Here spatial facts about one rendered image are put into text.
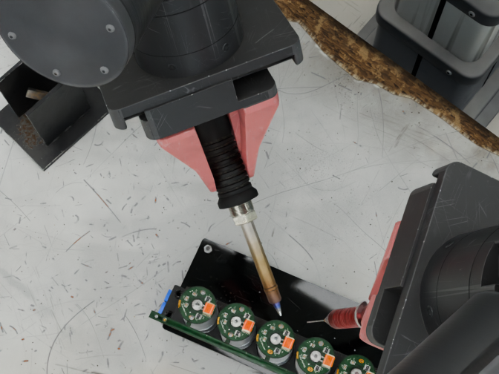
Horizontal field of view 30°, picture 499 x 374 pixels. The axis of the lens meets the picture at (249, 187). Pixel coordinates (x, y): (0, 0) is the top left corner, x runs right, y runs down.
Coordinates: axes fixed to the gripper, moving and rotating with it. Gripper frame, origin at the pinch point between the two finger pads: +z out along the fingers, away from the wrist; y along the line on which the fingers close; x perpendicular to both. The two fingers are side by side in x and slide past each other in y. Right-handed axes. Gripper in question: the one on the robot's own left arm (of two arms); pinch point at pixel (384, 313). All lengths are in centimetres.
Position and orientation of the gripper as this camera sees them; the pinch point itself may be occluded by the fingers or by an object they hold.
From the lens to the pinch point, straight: 47.0
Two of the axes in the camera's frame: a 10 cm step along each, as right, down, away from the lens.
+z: -3.0, 1.8, 9.4
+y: -3.4, 9.0, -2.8
